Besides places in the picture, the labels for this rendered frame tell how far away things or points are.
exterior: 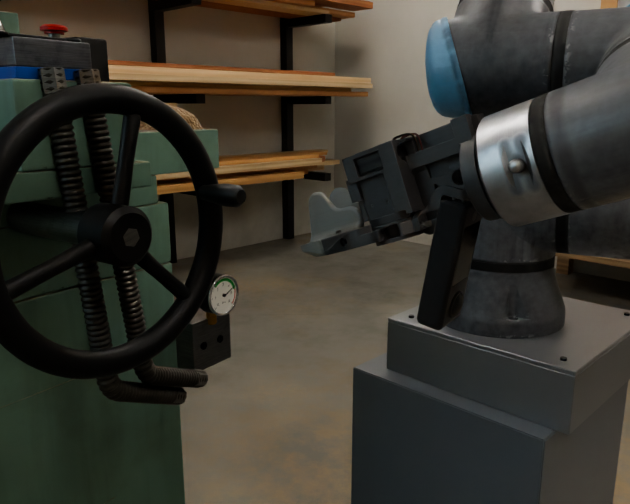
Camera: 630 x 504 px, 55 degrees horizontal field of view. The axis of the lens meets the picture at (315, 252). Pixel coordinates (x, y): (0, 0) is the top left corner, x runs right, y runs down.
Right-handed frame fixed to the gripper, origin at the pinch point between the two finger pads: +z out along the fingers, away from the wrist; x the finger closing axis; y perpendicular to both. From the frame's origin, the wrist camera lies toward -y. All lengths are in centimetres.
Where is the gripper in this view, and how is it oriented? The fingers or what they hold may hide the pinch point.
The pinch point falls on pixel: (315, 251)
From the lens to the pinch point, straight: 61.0
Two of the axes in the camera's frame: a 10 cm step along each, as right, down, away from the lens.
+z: -7.5, 2.1, 6.3
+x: -6.0, 2.0, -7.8
